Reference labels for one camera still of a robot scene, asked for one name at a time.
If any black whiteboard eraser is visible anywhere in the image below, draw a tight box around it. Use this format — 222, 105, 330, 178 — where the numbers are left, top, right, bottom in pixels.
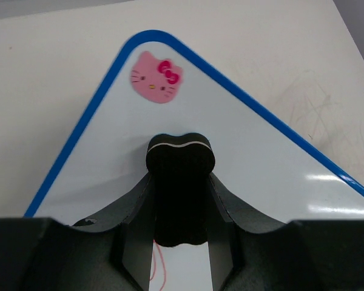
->
146, 133, 215, 247

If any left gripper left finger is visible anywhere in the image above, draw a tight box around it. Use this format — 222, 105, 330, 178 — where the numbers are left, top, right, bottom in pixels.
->
0, 175, 155, 290

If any pink cat sticker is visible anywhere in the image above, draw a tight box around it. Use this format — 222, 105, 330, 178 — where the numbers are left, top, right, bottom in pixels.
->
130, 51, 183, 104

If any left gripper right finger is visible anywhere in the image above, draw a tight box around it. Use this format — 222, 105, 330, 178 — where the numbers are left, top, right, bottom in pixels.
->
206, 175, 364, 290

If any blue framed whiteboard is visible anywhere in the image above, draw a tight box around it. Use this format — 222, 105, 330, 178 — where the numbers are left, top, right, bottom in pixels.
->
25, 30, 364, 290

